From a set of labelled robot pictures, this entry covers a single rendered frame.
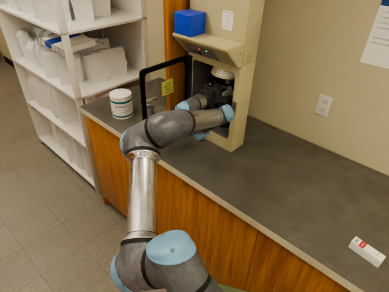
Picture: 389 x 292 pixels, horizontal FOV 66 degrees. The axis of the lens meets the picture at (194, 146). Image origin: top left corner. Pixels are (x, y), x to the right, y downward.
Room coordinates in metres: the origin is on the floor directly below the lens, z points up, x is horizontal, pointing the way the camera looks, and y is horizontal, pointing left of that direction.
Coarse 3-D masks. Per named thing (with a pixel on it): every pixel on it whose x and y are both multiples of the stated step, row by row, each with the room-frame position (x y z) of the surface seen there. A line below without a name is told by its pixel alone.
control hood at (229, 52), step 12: (180, 36) 1.35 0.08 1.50; (192, 36) 1.34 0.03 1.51; (204, 36) 1.35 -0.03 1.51; (216, 36) 1.35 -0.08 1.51; (204, 48) 1.29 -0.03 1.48; (216, 48) 1.22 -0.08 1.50; (228, 48) 1.20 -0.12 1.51; (240, 48) 1.24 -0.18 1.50; (216, 60) 1.32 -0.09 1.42; (228, 60) 1.24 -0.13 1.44; (240, 60) 1.25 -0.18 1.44
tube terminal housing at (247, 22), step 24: (192, 0) 1.47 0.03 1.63; (216, 0) 1.37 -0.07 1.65; (240, 0) 1.30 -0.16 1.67; (264, 0) 1.34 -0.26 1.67; (216, 24) 1.37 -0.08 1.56; (240, 24) 1.29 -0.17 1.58; (192, 72) 1.46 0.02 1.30; (240, 72) 1.27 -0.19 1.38; (240, 96) 1.28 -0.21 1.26; (240, 120) 1.30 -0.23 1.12; (216, 144) 1.33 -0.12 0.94; (240, 144) 1.33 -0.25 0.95
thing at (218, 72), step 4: (212, 68) 1.42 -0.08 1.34; (216, 68) 1.39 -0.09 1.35; (220, 68) 1.38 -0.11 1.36; (212, 72) 1.40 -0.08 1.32; (216, 72) 1.38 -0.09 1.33; (220, 72) 1.37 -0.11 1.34; (224, 72) 1.36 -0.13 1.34; (228, 72) 1.36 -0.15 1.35; (232, 72) 1.36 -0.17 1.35; (216, 76) 1.37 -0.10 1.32; (220, 76) 1.36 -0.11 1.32; (224, 76) 1.35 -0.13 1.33; (228, 76) 1.35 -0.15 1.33; (232, 76) 1.35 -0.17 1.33
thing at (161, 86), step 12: (156, 72) 1.30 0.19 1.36; (168, 72) 1.36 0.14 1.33; (180, 72) 1.41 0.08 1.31; (156, 84) 1.30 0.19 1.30; (168, 84) 1.35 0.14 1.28; (180, 84) 1.41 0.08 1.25; (156, 96) 1.29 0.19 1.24; (168, 96) 1.35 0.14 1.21; (180, 96) 1.41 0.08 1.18; (156, 108) 1.29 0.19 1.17; (168, 108) 1.35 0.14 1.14
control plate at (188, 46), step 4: (184, 44) 1.39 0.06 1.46; (188, 44) 1.36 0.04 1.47; (188, 48) 1.40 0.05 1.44; (192, 48) 1.37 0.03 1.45; (196, 48) 1.34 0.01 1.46; (200, 48) 1.31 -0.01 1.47; (196, 52) 1.38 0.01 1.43; (204, 52) 1.32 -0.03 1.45; (208, 52) 1.30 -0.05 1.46; (212, 52) 1.27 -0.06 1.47; (208, 56) 1.33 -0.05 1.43; (212, 56) 1.31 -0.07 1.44
